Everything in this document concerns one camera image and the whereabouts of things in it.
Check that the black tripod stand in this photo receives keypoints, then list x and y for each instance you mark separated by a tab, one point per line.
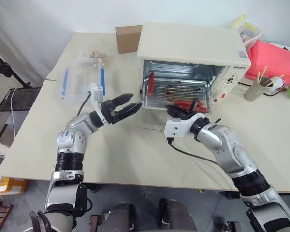
4	67

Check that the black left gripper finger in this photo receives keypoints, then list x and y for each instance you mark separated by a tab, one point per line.
123	98
130	109

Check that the yellow cardboard box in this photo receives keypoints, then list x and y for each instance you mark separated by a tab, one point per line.
7	184

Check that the yellow plastic item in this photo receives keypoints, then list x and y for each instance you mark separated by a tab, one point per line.
239	20

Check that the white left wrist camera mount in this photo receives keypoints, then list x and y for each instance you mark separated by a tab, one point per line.
97	95

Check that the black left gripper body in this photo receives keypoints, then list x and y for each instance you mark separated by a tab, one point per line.
110	112

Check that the grey cup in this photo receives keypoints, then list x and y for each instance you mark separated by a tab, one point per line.
255	91

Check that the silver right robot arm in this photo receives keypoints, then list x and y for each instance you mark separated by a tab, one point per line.
234	149

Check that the black flat stand base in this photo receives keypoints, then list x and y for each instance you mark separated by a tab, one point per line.
19	99

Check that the clear container with blue clips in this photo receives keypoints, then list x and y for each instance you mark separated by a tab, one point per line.
82	83

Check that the red fabric bag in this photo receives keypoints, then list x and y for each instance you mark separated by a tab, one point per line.
270	61

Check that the red sausages in row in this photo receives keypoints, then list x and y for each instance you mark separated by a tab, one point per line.
183	103

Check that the wooden chopsticks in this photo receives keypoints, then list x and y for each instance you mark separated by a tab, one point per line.
262	75

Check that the dark rounded robot part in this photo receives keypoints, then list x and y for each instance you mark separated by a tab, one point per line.
177	215
119	217

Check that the single red sausage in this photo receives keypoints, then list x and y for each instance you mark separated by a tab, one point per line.
151	83

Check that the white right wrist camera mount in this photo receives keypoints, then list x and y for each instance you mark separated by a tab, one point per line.
176	126

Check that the clear bag of snacks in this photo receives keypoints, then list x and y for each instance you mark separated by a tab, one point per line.
93	56

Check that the cream white toaster oven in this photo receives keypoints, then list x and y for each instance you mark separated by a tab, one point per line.
183	43

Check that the clear bin with items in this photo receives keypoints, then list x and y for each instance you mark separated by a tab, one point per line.
255	36

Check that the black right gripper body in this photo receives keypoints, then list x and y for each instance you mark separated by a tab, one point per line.
184	114

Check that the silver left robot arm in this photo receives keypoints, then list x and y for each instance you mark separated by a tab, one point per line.
71	135

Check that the metal baking tray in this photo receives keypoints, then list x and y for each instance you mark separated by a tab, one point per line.
181	90

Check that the brown cardboard box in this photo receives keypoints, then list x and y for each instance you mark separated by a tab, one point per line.
126	39

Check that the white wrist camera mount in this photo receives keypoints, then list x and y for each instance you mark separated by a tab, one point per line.
176	126
97	95

